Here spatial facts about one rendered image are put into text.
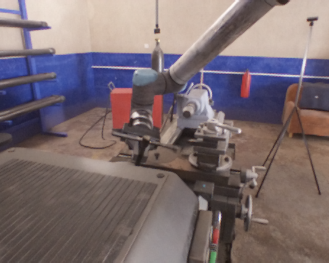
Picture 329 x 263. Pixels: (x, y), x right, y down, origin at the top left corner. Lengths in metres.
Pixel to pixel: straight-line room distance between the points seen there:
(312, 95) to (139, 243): 4.74
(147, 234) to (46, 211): 0.16
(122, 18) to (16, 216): 5.48
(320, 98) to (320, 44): 1.03
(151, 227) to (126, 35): 5.45
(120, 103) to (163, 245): 3.79
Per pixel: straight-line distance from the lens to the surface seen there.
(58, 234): 0.38
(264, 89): 5.30
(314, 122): 4.79
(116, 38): 5.82
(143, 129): 0.82
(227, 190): 1.36
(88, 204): 0.41
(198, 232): 0.46
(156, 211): 0.40
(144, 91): 0.89
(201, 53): 0.84
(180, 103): 2.03
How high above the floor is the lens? 1.58
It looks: 21 degrees down
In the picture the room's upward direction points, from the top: 1 degrees clockwise
